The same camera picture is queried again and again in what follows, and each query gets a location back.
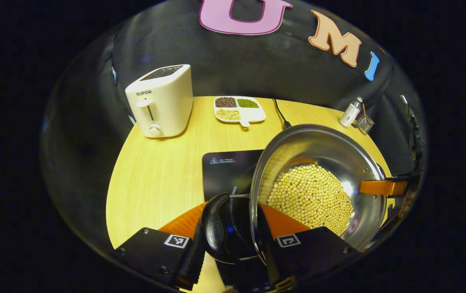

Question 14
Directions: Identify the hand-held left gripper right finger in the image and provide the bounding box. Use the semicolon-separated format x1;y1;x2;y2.
257;203;359;292

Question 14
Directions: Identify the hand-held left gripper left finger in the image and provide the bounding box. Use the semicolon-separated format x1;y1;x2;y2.
115;202;207;291

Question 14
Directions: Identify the stainless steel pot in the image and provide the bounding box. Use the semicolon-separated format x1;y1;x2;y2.
200;124;389;265

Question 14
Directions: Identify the black induction cooktop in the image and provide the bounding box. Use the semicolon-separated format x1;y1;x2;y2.
202;150;275;292

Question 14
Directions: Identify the glass cup with stick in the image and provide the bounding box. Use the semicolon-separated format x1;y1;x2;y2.
355;104;375;135

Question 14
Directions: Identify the large pile of yellow soybeans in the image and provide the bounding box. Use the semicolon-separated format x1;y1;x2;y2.
267;164;354;237

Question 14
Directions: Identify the small white bottle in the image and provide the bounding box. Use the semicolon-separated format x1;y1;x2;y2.
339;97;364;129

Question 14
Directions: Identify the white divided bean dish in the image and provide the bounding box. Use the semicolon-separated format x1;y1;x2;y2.
213;96;267;128

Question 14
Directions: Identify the small pile of yellow beans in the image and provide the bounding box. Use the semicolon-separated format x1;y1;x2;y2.
216;109;242;121

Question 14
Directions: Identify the white toaster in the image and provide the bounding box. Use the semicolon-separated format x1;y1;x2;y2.
125;64;194;139

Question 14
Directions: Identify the pile of brown beans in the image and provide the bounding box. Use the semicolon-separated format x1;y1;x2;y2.
215;97;238;109

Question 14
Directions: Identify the black backdrop cloth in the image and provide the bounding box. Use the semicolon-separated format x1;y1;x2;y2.
40;0;429;253

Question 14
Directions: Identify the black camera stand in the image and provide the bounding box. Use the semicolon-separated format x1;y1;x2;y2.
400;95;425;176

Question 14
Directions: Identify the black power cable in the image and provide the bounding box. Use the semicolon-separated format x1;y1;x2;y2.
272;98;292;129

